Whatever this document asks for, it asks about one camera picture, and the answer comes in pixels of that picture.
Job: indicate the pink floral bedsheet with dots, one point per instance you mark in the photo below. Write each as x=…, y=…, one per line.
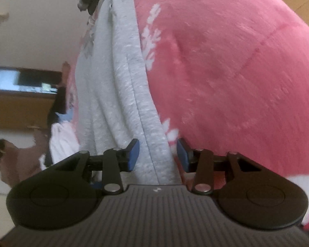
x=221, y=69

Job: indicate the black garment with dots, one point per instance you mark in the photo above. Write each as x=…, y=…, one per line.
x=58, y=105

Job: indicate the white cloth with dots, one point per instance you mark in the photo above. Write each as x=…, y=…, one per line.
x=63, y=141

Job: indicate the wooden framed mirror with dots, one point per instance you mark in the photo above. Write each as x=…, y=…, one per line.
x=20, y=79

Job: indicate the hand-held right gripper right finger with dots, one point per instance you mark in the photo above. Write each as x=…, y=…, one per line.
x=182, y=157

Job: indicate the grey sweatshirt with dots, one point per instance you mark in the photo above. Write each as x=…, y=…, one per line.
x=113, y=95

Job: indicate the wooden wardrobe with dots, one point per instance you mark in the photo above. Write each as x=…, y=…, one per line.
x=15, y=110

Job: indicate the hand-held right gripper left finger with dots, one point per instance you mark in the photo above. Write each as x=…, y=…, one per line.
x=134, y=157

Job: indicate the dark folded garment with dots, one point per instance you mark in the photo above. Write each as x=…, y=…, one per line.
x=95, y=5

